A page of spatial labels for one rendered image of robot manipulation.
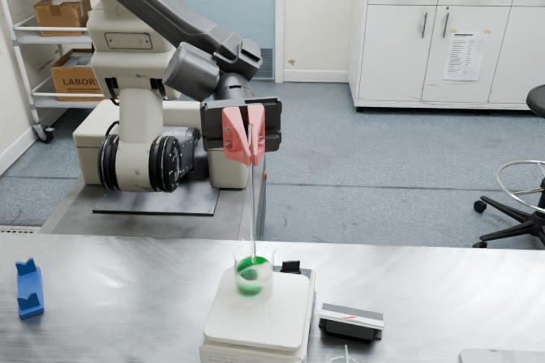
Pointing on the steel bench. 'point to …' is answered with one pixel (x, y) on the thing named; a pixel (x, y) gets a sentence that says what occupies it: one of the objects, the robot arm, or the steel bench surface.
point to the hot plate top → (260, 314)
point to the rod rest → (29, 289)
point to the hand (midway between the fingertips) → (251, 157)
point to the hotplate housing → (218, 354)
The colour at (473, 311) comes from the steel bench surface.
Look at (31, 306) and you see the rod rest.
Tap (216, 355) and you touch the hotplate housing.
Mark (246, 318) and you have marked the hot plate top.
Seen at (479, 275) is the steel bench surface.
